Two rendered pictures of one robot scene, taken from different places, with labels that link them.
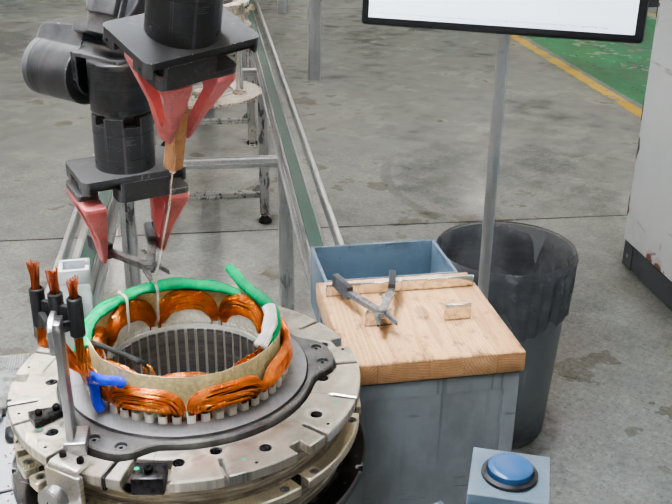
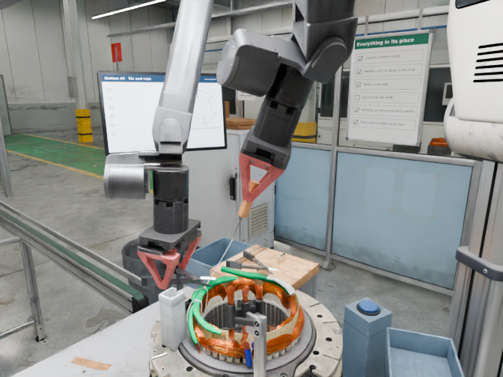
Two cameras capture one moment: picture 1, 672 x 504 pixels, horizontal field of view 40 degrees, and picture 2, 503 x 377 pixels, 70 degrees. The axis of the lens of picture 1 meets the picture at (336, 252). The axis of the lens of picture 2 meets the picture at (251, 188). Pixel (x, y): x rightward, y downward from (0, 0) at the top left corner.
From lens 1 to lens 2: 59 cm
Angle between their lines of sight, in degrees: 41
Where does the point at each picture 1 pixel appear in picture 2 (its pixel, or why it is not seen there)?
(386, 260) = (210, 252)
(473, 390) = (307, 287)
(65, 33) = (129, 158)
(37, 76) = (118, 187)
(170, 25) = (285, 135)
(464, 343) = (298, 268)
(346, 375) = (302, 296)
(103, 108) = (174, 196)
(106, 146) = (174, 218)
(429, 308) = (266, 262)
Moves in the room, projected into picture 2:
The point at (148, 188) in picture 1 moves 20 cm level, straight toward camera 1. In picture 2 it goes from (191, 236) to (296, 269)
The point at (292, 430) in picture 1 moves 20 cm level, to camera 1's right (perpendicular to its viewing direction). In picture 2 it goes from (324, 327) to (383, 286)
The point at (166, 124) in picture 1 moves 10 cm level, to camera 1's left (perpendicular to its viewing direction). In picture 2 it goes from (257, 191) to (200, 204)
